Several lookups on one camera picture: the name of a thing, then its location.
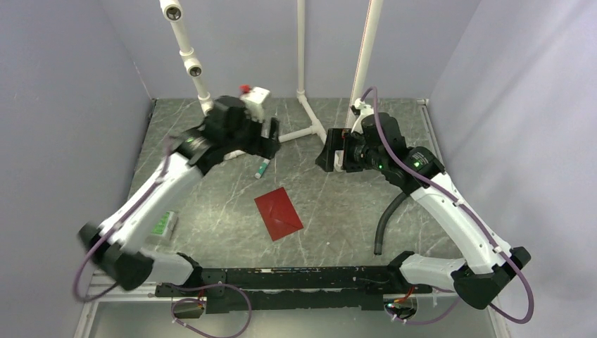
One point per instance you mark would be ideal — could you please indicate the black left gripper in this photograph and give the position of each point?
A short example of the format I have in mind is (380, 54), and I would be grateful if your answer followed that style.
(264, 146)

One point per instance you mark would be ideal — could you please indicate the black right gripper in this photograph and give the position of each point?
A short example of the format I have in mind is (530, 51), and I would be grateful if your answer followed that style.
(338, 139)

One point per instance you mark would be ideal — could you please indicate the green white glue stick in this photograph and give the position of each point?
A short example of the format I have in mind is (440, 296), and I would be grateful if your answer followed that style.
(262, 168)

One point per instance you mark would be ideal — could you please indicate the red paper envelope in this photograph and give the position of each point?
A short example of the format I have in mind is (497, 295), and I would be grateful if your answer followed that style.
(278, 214)

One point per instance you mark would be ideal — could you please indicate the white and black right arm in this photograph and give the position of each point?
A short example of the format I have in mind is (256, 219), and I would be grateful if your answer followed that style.
(484, 268)

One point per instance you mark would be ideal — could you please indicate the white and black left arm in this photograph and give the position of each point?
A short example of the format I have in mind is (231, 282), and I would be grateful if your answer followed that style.
(115, 245)

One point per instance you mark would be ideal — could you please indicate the green white small box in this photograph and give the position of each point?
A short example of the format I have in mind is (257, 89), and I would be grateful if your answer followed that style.
(164, 228)

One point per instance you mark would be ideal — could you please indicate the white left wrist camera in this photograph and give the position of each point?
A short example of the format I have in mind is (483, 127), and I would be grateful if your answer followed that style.
(254, 99)

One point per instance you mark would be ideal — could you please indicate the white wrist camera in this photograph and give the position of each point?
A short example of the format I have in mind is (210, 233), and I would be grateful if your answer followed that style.
(254, 99)
(361, 110)

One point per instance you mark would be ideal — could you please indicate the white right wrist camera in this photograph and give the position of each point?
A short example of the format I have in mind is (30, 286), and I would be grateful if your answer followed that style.
(361, 110)

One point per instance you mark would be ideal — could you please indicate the white PVC pipe frame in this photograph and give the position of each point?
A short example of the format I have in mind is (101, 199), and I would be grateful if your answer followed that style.
(172, 11)

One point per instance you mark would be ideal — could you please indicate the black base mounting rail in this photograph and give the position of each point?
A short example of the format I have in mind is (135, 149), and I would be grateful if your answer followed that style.
(368, 288)

